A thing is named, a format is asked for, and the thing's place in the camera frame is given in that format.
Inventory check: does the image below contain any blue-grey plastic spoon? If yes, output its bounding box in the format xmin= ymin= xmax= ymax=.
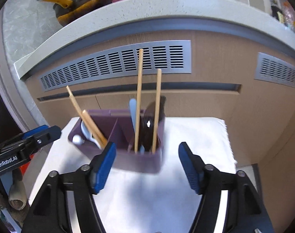
xmin=129 ymin=98 xmax=146 ymax=155

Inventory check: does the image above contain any short grey vent grille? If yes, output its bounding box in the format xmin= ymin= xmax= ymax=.
xmin=254 ymin=52 xmax=295 ymax=89

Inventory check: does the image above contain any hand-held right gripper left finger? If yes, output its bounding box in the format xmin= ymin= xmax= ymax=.
xmin=21 ymin=142 xmax=117 ymax=233

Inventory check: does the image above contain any person's left hand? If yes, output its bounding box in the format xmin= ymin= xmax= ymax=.
xmin=0 ymin=168 xmax=27 ymax=214

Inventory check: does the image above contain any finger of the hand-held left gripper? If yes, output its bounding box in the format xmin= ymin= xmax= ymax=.
xmin=21 ymin=125 xmax=62 ymax=156

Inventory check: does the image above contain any long grey vent grille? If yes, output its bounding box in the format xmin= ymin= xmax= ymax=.
xmin=39 ymin=39 xmax=192 ymax=93

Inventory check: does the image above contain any red plastic object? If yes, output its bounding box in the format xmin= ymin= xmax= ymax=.
xmin=20 ymin=161 xmax=31 ymax=175

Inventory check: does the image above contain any white fringed cloth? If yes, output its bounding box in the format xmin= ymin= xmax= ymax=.
xmin=29 ymin=116 xmax=237 ymax=233

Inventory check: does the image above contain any maroon plastic utensil holder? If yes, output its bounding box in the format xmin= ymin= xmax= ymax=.
xmin=67 ymin=109 xmax=166 ymax=174

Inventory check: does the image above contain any white ceramic spoon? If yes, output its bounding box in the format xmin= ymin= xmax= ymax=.
xmin=81 ymin=120 xmax=102 ymax=149

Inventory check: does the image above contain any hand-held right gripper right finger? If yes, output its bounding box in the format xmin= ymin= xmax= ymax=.
xmin=178 ymin=142 xmax=275 ymax=233

